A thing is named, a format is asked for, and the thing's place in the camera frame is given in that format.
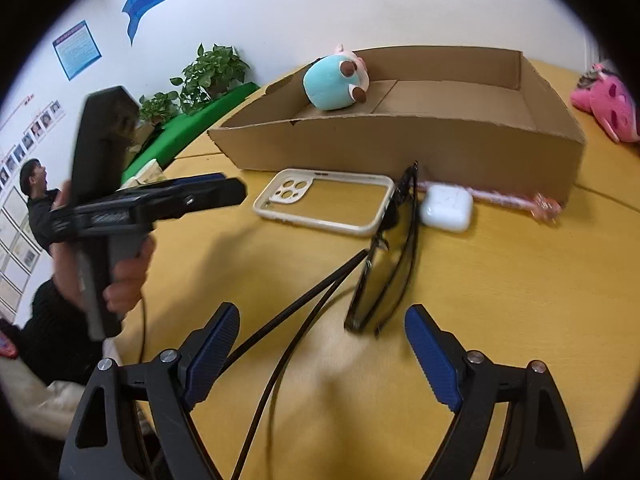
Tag green potted plant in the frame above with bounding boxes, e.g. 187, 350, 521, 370
139, 44, 250, 126

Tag operator left hand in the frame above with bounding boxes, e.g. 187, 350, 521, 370
49, 179, 158, 316

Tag pink glitter pen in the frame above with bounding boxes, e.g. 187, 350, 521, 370
418, 181, 563, 223

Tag teal pink plush pig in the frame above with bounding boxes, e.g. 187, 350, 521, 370
303, 44, 370, 112

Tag green cloth shelf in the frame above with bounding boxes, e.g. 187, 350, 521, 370
122, 82, 259, 182

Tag seated man in black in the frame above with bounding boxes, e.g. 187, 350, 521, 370
20, 158, 70, 255

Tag white clear phone case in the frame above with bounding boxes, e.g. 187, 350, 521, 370
253, 168, 395, 237

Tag brown cardboard box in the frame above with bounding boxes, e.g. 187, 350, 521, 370
209, 46, 586, 203

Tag pink plush toy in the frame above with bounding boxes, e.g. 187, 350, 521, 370
570, 62, 639, 143

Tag black cable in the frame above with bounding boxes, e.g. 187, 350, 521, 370
136, 296, 149, 366

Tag black sunglasses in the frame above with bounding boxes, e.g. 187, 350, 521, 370
231, 162, 419, 479

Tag white earbuds case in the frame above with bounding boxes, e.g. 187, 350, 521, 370
420, 184, 474, 233

